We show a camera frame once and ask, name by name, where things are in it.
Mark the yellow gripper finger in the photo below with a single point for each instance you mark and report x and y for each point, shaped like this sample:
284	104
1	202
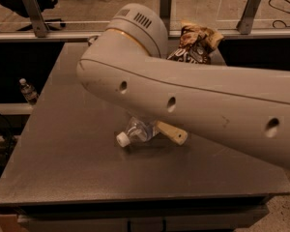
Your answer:
176	135

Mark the clear blue-label plastic bottle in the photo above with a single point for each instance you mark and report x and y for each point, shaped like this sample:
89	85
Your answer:
136	131

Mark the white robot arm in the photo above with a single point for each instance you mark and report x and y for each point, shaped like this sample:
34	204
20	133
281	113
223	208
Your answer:
244	109

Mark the small water bottle on floor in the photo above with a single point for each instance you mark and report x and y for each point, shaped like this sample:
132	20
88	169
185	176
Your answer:
28	91

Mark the brown chip bag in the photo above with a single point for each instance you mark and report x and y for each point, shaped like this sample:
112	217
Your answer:
196	44

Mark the silver blue drink can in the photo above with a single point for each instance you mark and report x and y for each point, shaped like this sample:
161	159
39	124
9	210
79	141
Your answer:
92	39

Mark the black office chair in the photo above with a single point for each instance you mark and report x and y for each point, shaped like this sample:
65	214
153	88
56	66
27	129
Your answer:
17	7

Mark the glass barrier panel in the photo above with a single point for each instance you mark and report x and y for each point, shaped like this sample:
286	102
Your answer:
90	15

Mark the right metal glass bracket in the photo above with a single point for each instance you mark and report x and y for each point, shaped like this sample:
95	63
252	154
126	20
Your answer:
245	24

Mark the metal glass bracket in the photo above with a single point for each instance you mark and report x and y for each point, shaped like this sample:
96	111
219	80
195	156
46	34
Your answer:
165	12
245	24
39	27

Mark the middle metal glass bracket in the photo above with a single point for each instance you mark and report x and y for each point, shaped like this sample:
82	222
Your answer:
165	12

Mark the left metal glass bracket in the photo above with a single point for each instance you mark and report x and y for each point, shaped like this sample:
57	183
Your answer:
39	27

